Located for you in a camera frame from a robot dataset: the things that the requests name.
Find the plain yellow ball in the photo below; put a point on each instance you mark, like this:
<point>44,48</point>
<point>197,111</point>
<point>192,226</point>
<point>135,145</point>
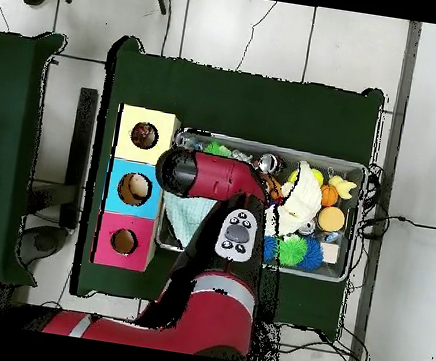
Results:
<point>316,176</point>

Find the colourful patterned cloth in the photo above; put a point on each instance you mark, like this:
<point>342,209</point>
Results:
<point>145,135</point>

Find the large blue spiky ball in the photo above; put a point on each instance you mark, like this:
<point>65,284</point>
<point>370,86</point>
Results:
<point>270,251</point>

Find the clear shallow bin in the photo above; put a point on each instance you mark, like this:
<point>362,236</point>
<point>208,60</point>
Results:
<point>332,269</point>

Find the small orange basketball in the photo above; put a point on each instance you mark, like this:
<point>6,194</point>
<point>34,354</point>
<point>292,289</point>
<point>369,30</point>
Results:
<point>329,195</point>

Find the green fuzzy monster toy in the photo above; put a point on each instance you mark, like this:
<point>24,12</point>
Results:
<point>292,251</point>

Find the pale orange round sponge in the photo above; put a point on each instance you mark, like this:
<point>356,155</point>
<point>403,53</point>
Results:
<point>330,218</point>

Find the cream knitted cloth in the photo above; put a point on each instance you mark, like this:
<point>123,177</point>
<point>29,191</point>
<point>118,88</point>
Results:
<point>304,201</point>

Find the green covered side table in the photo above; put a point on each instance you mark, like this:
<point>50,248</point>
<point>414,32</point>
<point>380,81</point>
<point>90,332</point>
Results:
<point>4,96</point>

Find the dark green table cloth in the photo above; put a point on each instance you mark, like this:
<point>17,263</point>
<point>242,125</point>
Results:
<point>238,99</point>

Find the mint green knitted cloth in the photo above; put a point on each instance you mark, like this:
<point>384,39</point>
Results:
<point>184,216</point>

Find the green spiky ball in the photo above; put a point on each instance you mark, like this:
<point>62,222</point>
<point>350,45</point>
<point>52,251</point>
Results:
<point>216,149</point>

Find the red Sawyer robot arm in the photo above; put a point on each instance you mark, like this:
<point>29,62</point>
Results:
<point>218,178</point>

